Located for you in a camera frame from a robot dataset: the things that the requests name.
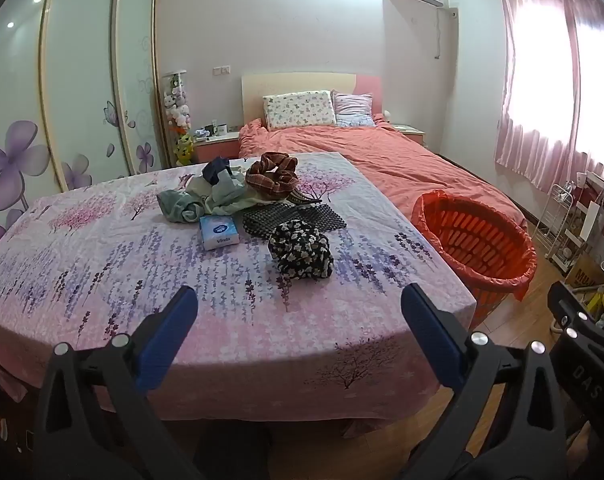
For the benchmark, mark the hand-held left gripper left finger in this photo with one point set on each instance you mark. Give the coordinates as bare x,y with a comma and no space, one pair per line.
166,330

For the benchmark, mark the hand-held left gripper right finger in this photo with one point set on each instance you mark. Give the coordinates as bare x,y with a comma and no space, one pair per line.
432,330

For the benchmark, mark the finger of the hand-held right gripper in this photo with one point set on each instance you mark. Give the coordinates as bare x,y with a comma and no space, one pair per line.
577,317

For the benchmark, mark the orange plastic laundry basket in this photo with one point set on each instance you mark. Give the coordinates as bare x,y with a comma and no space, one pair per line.
474,245

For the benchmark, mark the blue and white tissue pack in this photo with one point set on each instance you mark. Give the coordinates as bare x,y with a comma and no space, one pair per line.
218,232

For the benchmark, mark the red plastic bag liner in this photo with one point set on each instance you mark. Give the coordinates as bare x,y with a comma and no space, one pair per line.
421,212

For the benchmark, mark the black mesh mat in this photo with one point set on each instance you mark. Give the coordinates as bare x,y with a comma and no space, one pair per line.
262,220

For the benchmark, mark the pale grey-green cloth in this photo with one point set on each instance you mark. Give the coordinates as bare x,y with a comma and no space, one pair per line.
226,192

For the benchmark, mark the black and white floral cloth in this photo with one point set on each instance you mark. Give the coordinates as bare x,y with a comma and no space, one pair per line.
302,250

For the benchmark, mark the dark blue cloth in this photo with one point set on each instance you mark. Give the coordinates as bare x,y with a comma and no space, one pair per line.
215,170

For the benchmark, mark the brown plaid scarf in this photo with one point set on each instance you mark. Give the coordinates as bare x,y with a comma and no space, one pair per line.
269,175

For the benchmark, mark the floral pink purple tablecloth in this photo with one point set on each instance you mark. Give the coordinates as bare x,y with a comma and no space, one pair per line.
131,270

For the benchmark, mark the white flat panel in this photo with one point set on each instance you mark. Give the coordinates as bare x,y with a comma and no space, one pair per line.
593,220

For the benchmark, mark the bed with coral duvet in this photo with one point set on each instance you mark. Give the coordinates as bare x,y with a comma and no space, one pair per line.
382,160

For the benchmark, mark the yellow plush toy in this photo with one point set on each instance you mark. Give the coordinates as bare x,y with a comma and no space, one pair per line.
183,149

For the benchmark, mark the pink and white nightstand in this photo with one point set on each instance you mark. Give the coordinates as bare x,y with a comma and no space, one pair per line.
216,149
412,134

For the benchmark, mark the white mug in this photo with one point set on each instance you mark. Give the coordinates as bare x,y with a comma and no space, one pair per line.
221,130

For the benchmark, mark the pink curtain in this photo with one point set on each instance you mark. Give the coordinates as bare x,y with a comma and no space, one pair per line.
537,110

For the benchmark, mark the clear tube of plush toys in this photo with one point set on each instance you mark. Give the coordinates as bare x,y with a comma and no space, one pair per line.
175,102

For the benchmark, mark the pink striped pillow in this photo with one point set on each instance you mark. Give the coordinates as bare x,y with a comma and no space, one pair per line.
354,107

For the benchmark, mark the white floral pillow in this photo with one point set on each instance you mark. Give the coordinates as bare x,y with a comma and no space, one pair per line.
299,109

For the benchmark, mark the wardrobe with purple flower doors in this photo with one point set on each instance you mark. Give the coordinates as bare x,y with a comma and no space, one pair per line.
81,85

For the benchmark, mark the cream and pink headboard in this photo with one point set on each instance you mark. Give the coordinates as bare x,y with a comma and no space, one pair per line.
292,85

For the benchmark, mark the white air conditioner pipe cover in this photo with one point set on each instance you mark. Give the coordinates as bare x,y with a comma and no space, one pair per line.
449,30

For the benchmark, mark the white wall socket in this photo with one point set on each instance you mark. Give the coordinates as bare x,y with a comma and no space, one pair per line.
221,70

